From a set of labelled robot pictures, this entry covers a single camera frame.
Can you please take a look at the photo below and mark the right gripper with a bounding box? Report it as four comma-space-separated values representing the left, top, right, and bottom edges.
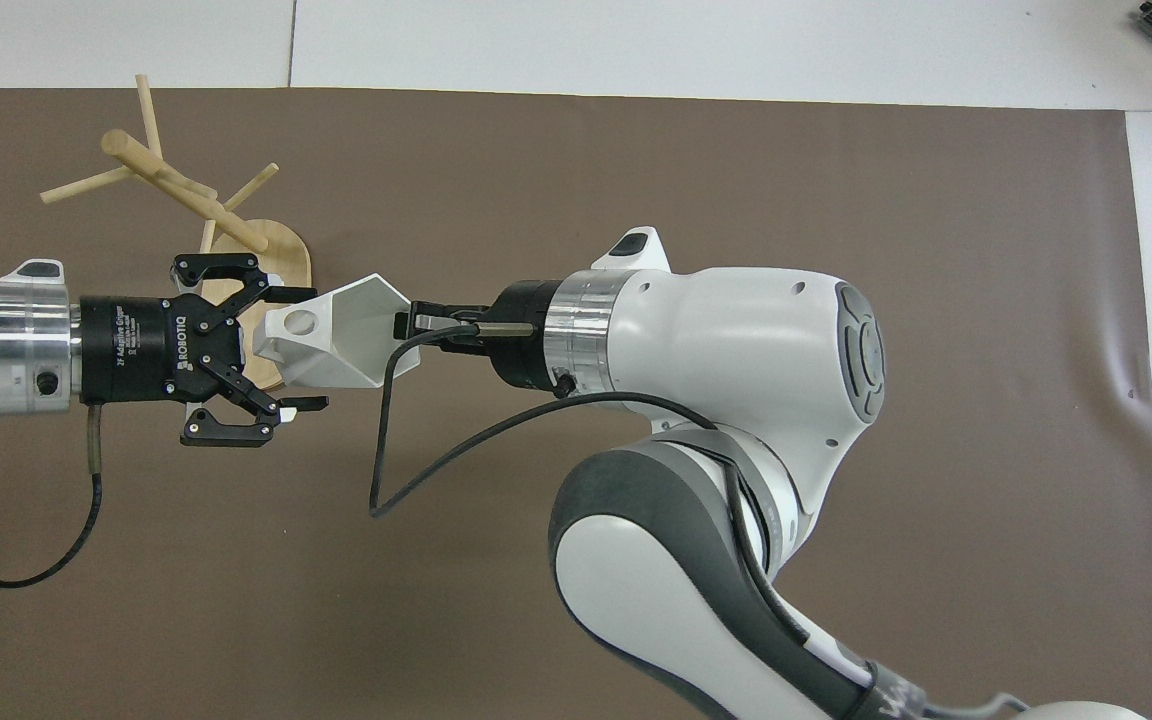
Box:
448, 279, 565, 397

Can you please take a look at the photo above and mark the black cable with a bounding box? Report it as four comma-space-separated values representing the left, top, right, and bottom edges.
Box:
0, 405, 108, 591
367, 317, 729, 519

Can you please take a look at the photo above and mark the wooden cup rack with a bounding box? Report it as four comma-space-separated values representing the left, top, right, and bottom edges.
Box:
39, 73, 318, 392

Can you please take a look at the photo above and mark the white faceted cup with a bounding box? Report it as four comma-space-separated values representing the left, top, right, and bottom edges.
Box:
253, 273, 421, 390

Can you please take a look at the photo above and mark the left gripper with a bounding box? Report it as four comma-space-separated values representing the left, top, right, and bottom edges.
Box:
77, 252, 330, 449

